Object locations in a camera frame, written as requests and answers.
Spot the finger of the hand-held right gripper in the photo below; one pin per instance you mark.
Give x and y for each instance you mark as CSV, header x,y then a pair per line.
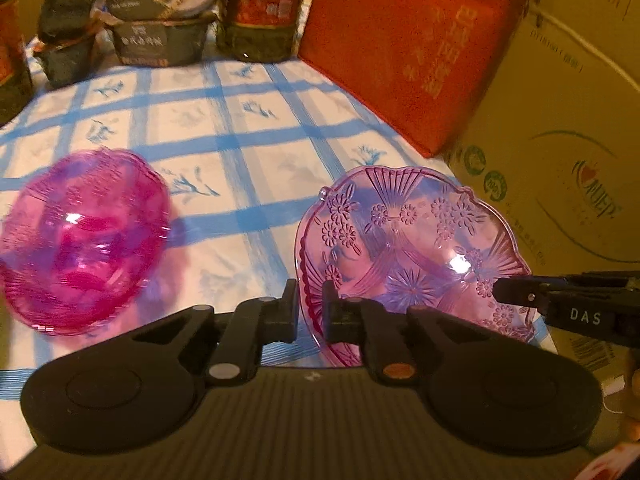
x,y
517,291

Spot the dark rectangular food box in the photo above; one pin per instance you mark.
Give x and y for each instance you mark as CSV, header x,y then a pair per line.
x,y
160,42

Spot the dark plastic food tray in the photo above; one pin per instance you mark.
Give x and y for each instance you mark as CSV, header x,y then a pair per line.
x,y
67,62

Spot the red fabric bag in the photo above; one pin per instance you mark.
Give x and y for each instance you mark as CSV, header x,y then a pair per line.
x,y
410,45

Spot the red label oil bottle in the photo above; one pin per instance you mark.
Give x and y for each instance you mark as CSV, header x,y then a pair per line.
x,y
267,5
12,45

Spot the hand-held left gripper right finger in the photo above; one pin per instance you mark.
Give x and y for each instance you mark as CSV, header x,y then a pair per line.
x,y
330,312

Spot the dark crumpled food packet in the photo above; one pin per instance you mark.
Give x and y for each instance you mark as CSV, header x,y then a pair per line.
x,y
70,5

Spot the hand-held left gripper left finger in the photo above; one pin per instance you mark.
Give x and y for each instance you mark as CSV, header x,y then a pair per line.
x,y
291,310

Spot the pink transparent flower-pattern plate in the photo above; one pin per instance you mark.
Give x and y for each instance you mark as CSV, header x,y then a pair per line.
x,y
85,240
415,240

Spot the blue checked tablecloth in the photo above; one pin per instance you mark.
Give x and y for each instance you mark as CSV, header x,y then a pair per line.
x,y
240,140

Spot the brown cardboard box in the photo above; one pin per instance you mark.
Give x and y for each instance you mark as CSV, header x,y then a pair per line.
x,y
565,110

